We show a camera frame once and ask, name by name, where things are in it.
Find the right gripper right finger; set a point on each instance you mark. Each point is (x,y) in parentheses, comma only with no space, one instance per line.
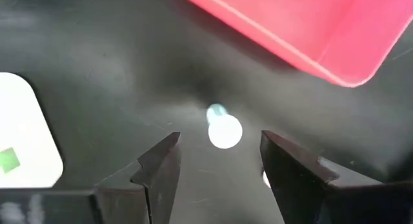
(306,191)

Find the red tube rack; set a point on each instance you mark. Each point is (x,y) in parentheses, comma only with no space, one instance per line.
(306,30)

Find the clear plastic bin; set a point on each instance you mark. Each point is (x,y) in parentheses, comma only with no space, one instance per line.
(26,120)

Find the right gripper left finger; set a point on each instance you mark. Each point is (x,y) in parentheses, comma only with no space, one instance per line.
(129,198)

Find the black table mat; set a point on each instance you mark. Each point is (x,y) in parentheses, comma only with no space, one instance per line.
(113,72)

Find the teal bottle white cap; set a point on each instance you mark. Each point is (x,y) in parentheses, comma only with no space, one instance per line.
(225,132)

